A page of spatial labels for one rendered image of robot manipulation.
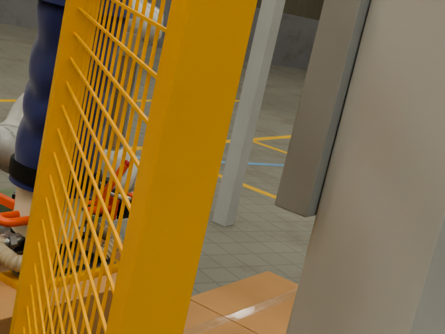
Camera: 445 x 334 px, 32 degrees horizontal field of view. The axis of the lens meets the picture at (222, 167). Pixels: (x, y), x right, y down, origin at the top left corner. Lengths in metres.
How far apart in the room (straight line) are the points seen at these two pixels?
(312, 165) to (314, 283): 0.15
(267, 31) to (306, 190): 4.65
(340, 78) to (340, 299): 0.27
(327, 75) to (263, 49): 4.65
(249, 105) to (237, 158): 0.40
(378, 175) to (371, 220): 0.06
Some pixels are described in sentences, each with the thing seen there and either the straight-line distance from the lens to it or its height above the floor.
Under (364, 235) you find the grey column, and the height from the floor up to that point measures 1.47.
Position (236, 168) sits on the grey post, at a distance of 5.74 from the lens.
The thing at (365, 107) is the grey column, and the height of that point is 1.62.
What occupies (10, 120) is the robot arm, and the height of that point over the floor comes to 1.22.
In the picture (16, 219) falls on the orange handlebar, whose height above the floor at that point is 1.09.
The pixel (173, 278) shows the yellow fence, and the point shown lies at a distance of 0.60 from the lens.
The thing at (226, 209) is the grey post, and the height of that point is 0.13.
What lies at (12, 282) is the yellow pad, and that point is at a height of 0.96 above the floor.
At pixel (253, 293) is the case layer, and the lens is 3.25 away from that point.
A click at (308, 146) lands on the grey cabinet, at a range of 0.98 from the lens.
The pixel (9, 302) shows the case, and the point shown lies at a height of 0.95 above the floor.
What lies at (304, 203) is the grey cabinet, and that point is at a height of 1.49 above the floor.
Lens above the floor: 1.73
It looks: 13 degrees down
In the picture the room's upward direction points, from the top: 13 degrees clockwise
